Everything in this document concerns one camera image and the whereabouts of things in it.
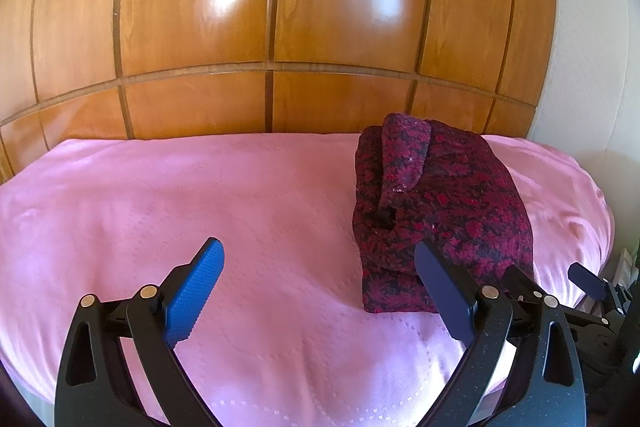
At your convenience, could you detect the pink bed sheet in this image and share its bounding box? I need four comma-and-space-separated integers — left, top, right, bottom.
0, 133, 616, 427

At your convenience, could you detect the wooden panelled wardrobe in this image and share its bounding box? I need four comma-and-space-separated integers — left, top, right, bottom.
0, 0, 558, 182

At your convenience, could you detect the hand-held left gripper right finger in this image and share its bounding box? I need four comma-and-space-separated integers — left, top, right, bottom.
414, 240, 586, 427

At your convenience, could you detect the dark red floral knit sweater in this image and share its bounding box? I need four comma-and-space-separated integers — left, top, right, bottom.
351, 112, 536, 314

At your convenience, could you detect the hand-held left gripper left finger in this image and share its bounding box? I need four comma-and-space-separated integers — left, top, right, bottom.
55, 237, 225, 427

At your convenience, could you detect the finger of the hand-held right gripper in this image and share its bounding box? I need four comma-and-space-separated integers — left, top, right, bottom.
502, 264, 552, 309
567, 262, 622, 309

